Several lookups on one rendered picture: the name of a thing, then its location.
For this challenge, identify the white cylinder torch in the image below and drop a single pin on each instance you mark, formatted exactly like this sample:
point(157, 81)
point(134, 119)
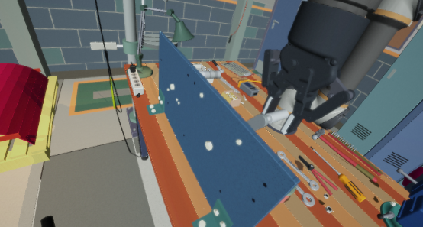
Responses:
point(211, 74)

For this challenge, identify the grey keyboard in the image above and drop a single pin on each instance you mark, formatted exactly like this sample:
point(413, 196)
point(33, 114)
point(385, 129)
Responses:
point(236, 69)

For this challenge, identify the silver short wrench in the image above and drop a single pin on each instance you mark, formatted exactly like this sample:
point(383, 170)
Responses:
point(307, 198)

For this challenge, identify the green desk lamp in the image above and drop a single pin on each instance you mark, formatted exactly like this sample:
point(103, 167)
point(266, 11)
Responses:
point(181, 31)

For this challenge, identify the white wall socket box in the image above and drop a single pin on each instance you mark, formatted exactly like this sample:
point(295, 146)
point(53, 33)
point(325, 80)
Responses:
point(102, 45)

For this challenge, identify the beige rag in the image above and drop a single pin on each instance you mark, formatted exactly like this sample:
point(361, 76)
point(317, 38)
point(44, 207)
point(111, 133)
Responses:
point(233, 98)

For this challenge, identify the green vise base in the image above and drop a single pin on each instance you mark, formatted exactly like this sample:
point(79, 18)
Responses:
point(386, 210)

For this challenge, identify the red rounded cover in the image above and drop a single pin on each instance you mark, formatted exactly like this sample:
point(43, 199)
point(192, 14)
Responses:
point(21, 101)

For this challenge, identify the grey small box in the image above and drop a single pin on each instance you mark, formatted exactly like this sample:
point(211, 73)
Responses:
point(249, 88)

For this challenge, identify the green angle bracket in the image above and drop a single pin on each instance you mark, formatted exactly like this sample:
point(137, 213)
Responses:
point(155, 108)
point(213, 216)

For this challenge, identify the silver long wrench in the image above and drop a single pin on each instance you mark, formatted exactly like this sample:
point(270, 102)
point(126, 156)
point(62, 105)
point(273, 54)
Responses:
point(297, 169)

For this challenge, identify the white power strip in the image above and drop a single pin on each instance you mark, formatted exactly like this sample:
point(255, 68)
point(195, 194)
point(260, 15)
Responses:
point(136, 83)

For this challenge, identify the dark bench leg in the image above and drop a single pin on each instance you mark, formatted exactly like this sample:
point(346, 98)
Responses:
point(142, 140)

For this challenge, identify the blue door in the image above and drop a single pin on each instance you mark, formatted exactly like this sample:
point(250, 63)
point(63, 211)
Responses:
point(281, 18)

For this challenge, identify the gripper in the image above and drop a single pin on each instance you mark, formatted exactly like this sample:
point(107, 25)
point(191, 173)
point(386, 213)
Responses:
point(324, 35)

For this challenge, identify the teal locker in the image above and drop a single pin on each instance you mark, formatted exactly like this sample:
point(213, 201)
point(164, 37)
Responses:
point(390, 97)

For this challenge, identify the red and olive long tool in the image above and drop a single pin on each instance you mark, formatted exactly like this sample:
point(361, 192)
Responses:
point(343, 155)

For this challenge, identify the black marker pen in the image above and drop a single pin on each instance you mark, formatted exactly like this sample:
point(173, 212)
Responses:
point(216, 64)

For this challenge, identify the blue locker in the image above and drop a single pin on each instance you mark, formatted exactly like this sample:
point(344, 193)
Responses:
point(403, 147)

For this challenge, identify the blue vise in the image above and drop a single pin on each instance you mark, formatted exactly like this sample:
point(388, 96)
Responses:
point(413, 207)

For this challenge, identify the grey pillar with green collar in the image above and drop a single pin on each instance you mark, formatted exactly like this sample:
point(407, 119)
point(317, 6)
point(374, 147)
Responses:
point(129, 18)

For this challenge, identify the silver nut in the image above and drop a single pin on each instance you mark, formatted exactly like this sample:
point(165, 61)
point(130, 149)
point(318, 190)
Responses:
point(326, 196)
point(329, 209)

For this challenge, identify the black round object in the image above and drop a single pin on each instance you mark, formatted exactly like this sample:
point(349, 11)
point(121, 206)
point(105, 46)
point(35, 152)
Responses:
point(48, 221)

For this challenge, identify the olive saw blade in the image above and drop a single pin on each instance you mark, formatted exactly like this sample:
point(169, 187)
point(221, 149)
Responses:
point(358, 150)

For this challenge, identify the blue panel with white bolts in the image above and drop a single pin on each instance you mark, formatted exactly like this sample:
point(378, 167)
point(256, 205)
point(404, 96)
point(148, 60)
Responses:
point(211, 127)

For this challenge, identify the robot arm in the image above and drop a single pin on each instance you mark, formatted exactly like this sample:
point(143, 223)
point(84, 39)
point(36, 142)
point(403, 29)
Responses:
point(380, 48)

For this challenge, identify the grey clevis pin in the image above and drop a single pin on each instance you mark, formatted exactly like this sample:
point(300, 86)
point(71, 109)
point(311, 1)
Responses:
point(264, 120)

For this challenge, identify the black plug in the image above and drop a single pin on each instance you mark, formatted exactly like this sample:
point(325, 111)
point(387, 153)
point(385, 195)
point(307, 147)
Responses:
point(133, 68)

